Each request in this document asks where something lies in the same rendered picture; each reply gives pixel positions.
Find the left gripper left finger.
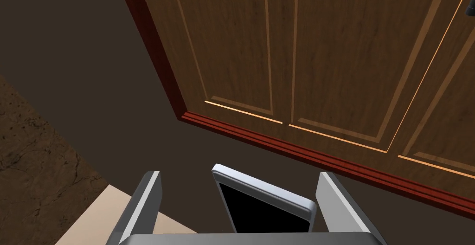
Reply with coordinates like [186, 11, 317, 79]
[105, 170, 163, 245]

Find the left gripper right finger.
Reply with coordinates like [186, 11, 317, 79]
[315, 171, 372, 234]

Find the white-framed black panel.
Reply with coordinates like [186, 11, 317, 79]
[211, 164, 318, 234]

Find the brown wooden door leaf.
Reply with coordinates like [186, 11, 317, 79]
[135, 0, 475, 201]

